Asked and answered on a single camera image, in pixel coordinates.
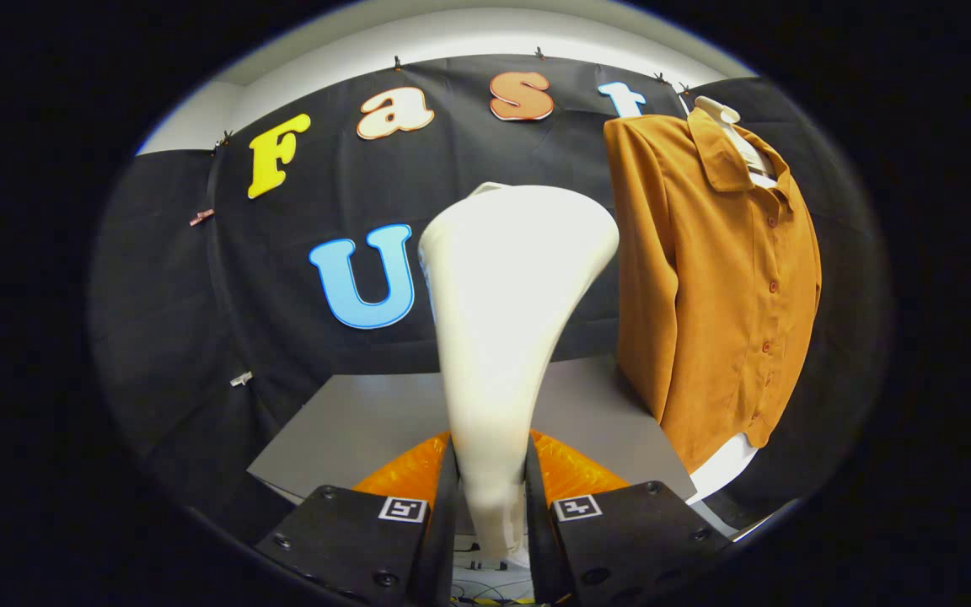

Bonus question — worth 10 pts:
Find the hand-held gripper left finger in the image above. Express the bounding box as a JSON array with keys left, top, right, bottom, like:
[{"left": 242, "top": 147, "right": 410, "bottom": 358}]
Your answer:
[{"left": 255, "top": 432, "right": 459, "bottom": 607}]

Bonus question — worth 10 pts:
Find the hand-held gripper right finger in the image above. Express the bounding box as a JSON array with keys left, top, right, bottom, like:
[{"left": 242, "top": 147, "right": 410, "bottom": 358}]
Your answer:
[{"left": 524, "top": 430, "right": 732, "bottom": 606}]

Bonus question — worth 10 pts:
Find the white garment steamer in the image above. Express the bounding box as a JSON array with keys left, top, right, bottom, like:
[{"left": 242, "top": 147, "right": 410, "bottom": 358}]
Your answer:
[{"left": 417, "top": 181, "right": 620, "bottom": 567}]

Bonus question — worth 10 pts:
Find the orange button-up shirt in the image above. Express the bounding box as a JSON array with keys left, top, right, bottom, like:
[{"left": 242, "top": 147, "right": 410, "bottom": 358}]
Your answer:
[{"left": 603, "top": 108, "right": 823, "bottom": 475}]

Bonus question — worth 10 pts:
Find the white mannequin torso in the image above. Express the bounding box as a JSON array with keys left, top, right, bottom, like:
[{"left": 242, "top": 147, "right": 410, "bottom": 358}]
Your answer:
[{"left": 686, "top": 95, "right": 781, "bottom": 505}]

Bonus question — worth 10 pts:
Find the black backdrop cloth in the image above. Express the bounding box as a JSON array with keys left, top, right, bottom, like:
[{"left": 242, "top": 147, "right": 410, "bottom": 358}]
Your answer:
[{"left": 89, "top": 53, "right": 889, "bottom": 549}]

